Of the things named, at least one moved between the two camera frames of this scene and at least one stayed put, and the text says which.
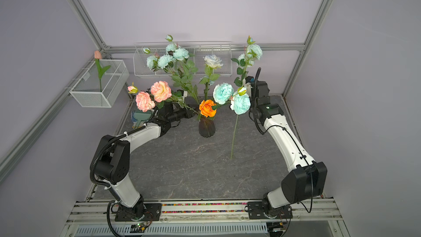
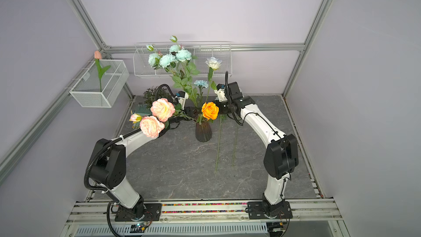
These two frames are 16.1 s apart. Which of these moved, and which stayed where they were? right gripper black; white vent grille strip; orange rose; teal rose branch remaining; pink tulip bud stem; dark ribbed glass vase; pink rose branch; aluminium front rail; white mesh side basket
Moved: right gripper black; dark ribbed glass vase; pink rose branch
Stayed: teal rose branch remaining; white vent grille strip; orange rose; pink tulip bud stem; white mesh side basket; aluminium front rail
